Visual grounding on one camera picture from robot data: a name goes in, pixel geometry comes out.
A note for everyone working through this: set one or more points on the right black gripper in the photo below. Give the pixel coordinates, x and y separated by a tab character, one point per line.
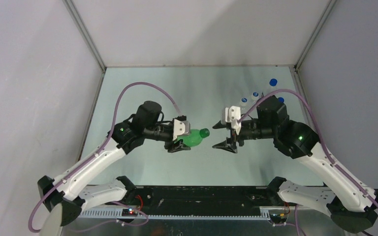
227	145

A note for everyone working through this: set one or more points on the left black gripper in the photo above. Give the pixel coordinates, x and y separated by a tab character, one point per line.
172	147

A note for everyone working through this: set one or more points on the green plastic bottle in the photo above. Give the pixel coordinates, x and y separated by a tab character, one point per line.
193	139

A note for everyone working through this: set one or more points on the clear plastic bottle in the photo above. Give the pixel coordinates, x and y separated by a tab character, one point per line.
244	105

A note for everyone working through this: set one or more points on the green bottle cap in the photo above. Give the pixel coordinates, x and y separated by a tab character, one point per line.
204	133

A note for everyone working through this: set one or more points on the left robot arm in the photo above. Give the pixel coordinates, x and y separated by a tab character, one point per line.
71	189

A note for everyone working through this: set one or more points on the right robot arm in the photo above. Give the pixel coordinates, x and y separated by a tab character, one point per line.
348	202

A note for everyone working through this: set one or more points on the clear bottle white-blue cap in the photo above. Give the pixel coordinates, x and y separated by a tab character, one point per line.
255	96

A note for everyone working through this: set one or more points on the pepsi bottle blue cap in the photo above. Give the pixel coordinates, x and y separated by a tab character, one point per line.
271	86

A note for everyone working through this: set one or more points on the left circuit board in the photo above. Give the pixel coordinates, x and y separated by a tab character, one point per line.
127	212

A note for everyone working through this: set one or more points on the circuit board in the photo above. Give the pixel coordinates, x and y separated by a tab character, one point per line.
127	212
278	218

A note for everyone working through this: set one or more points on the right circuit board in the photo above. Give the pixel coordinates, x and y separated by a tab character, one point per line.
278	218

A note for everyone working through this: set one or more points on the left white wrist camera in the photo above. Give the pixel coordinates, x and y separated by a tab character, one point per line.
180	128

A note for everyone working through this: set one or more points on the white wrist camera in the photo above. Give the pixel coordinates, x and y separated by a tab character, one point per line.
180	128
232	115

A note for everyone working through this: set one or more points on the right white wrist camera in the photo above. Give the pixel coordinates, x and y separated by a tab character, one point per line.
232	115

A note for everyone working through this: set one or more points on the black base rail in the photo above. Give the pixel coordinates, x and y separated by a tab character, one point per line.
209	201

